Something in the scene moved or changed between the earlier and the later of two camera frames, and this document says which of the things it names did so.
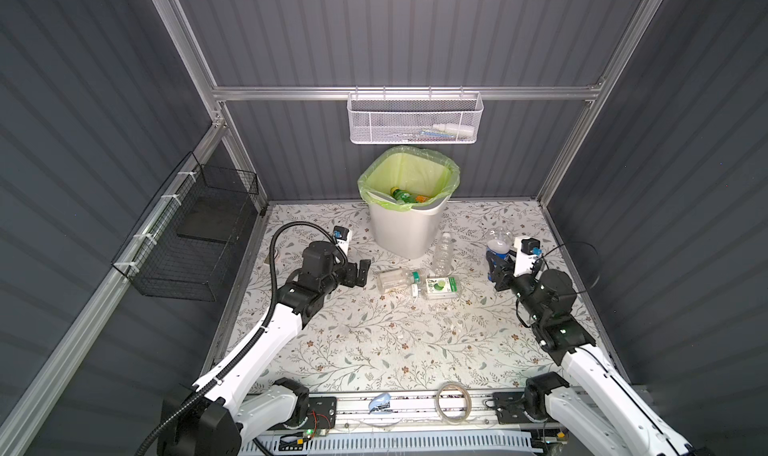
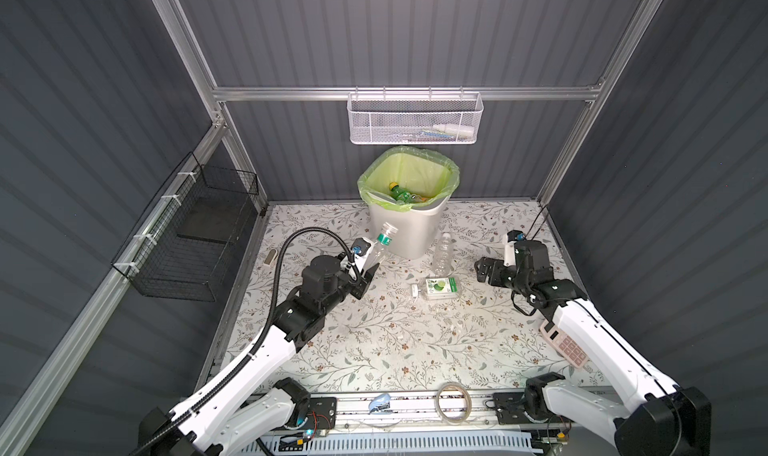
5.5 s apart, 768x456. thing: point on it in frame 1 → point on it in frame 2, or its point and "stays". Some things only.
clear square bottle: (394, 280) → (382, 245)
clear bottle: (443, 266) stays
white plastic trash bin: (408, 233) stays
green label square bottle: (441, 287) stays
